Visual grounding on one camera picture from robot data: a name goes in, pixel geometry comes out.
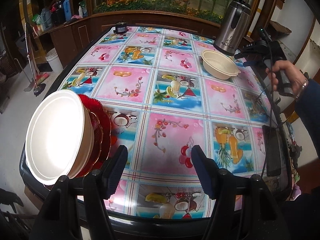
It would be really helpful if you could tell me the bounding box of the person right hand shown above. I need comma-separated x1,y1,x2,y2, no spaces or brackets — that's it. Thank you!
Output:
266,60,308,98

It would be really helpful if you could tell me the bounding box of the steel thermos jug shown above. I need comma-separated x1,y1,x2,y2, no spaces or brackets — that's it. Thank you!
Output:
213,0,251,56

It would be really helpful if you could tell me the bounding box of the blue water jug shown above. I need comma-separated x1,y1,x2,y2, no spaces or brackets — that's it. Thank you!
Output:
63,0,72,22

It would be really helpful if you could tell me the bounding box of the beige plastic bowl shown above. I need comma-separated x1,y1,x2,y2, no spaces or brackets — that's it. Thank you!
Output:
201,50,240,80

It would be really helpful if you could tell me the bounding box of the wooden sideboard cabinet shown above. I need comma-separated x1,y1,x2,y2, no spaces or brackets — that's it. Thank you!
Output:
39,10,220,68

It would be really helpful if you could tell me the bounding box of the white plastic bucket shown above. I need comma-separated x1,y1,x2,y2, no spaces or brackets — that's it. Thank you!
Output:
46,48,63,74

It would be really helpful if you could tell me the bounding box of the white foam bowl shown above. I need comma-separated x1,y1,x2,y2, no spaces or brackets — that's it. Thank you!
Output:
25,90,94,185

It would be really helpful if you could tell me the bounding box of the small black table device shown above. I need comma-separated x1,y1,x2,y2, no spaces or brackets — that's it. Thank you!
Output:
113,22,127,34

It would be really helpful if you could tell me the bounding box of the small red glass plate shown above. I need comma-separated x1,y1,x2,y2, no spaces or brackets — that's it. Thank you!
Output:
76,111,104,178

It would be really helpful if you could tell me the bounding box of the large red wedding plate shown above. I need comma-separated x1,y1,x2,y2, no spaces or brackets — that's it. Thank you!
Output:
78,94,111,170

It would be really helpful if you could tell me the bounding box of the colourful printed tablecloth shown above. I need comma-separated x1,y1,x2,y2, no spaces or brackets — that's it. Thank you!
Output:
60,27,275,219

